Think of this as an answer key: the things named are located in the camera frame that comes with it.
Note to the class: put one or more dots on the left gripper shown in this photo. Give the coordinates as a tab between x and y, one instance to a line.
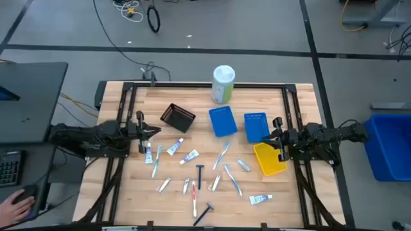
140	141

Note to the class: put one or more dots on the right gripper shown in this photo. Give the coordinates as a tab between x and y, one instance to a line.
282	141

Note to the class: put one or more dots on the blue toothbrush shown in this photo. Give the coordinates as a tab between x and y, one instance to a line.
233	179
221	156

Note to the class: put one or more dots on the small clear packet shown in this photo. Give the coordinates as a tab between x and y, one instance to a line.
164	185
243	164
214	183
186	186

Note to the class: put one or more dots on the dark blue disposable razor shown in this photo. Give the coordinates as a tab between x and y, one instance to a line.
203	215
199	176

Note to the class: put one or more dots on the pile of clear plastic packets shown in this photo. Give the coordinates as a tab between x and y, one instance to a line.
194	199

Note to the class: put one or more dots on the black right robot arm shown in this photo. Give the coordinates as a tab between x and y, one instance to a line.
327	138

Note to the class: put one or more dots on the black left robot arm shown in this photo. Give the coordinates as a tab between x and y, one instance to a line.
106	129

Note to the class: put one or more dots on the blue plastic basket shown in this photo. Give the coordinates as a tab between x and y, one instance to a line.
223	122
256	126

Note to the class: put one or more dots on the yellow plastic basket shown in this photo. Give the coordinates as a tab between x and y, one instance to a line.
268	160

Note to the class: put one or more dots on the small white toothpaste tube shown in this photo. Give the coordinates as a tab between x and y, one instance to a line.
175	147
260	199
148	154
189	157

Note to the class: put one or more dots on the black plastic basket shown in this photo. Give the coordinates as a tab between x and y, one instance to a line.
178	119

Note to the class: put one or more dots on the green wrapped toothbrush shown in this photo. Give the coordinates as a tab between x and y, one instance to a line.
156	162

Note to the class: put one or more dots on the white green wipes canister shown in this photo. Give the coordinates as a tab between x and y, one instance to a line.
223	83

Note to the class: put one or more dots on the black desk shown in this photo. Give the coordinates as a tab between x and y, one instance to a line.
32	106

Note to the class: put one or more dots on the large blue storage bin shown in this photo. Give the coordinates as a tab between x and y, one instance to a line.
391	147

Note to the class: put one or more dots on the grey metal bar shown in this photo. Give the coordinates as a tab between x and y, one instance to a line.
390	106

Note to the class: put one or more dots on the black computer mouse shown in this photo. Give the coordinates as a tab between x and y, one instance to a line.
27	191

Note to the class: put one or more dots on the black keyboard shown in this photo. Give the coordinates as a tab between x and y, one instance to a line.
9	168

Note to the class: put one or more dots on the dark screen with blue edge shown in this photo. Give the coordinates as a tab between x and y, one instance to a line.
6	93

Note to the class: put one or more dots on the grey desk leg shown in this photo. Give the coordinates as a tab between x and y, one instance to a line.
375	22

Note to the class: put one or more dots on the person's hand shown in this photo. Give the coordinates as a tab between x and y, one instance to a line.
14	210

